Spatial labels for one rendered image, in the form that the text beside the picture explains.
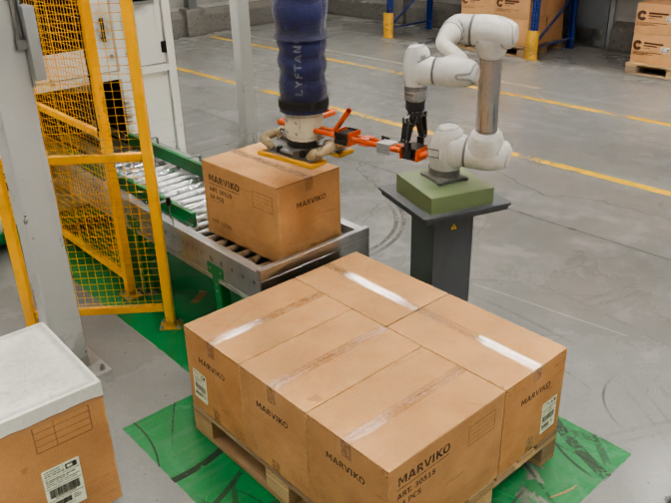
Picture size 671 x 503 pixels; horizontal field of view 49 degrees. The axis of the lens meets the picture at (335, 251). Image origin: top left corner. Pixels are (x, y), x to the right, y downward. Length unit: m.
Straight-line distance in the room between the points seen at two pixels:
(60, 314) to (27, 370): 1.64
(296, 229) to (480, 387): 1.27
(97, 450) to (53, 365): 0.26
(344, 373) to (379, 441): 0.39
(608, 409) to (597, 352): 0.47
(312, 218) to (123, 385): 1.24
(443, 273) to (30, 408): 2.42
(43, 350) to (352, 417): 1.02
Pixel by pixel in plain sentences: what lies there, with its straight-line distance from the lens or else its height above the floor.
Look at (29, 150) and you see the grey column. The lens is 3.46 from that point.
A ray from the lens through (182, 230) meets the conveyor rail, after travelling 3.89.
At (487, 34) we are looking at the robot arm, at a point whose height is 1.59.
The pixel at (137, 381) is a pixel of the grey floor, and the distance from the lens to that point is 3.80.
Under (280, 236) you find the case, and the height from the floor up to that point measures 0.71.
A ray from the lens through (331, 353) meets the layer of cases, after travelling 2.87.
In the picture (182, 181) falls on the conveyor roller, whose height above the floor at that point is 0.53.
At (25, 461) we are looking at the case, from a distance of 2.06.
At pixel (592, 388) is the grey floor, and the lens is 3.75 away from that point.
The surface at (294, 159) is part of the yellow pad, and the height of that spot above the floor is 1.09.
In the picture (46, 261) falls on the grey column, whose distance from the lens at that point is 3.64.
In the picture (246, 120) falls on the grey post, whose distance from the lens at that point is 6.65.
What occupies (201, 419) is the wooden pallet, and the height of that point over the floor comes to 0.08.
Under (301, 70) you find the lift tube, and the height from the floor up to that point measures 1.48.
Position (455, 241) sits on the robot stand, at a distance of 3.81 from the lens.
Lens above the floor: 2.15
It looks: 26 degrees down
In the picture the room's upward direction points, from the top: 1 degrees counter-clockwise
